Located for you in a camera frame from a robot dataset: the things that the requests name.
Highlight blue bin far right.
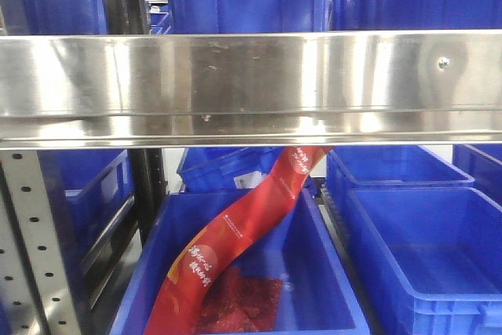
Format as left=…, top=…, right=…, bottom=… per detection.
left=453, top=144, right=502, bottom=205

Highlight blue bin lower centre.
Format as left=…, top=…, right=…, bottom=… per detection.
left=110, top=190, right=369, bottom=334

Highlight stainless steel shelf beam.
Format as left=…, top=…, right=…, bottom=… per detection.
left=1, top=30, right=501, bottom=150

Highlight red dried snack packets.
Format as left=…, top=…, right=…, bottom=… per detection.
left=195, top=266, right=283, bottom=334

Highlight blue bin lower left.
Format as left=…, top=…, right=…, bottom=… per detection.
left=37, top=149, right=134, bottom=260

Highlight blue bin behind centre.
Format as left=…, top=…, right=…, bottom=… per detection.
left=176, top=147, right=318, bottom=197

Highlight blue bin behind right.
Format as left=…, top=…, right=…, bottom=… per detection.
left=326, top=145, right=475, bottom=232

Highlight red printed packaging strip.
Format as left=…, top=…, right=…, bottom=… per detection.
left=144, top=146, right=330, bottom=334

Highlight blue bin lower right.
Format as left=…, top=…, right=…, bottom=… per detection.
left=347, top=188, right=501, bottom=334

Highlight black shelf post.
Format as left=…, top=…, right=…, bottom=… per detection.
left=128, top=148, right=167, bottom=245

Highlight perforated steel shelf upright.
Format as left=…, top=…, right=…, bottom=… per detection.
left=1, top=150, right=92, bottom=334

